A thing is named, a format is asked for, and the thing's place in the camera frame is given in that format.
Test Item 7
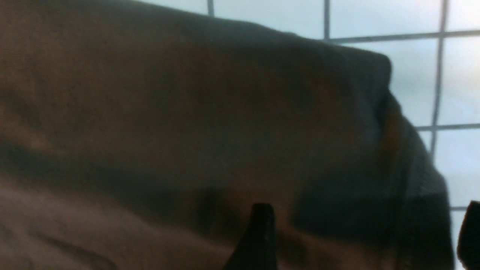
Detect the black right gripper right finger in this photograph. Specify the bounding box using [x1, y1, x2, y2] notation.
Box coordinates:
[456, 201, 480, 270]

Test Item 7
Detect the gray long-sleeved shirt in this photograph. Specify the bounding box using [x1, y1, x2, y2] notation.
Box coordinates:
[0, 0, 456, 270]

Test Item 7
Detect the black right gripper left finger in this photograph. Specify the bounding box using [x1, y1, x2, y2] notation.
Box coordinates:
[223, 203, 278, 270]

